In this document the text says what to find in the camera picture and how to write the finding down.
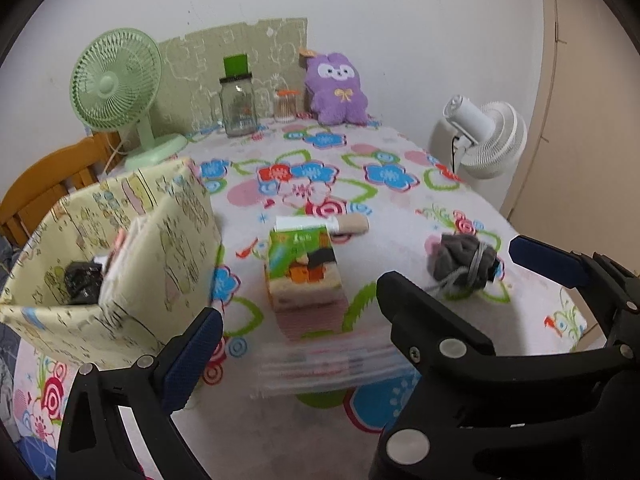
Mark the clear plastic zip bag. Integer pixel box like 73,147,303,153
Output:
253,327,414,398

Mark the black cloth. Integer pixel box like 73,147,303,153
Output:
64,261,103,306

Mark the yellow cartoon fabric storage box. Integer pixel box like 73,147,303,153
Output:
1,158,220,370

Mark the pink pouch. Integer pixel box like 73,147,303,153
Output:
103,216,149,285

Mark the green tissue pack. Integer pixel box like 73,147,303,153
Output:
265,226,348,341

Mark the beige door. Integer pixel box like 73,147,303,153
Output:
499,0,640,340

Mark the white standing fan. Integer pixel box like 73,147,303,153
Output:
428,94,528,207

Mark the beige rolled cloth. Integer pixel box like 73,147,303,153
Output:
274,212,369,235

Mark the wooden chair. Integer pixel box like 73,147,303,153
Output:
1,131,122,246

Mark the floral tablecloth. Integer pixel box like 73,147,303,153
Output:
12,120,586,479

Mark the purple plush toy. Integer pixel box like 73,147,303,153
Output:
304,52,369,126

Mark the toothpick jar orange lid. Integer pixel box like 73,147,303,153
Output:
272,89,299,122

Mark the green desk fan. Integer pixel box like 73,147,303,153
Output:
70,28,188,171

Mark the glass jar green lid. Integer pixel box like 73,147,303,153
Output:
219,53,258,138

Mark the green patterned wall board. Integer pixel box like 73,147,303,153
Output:
150,18,308,136

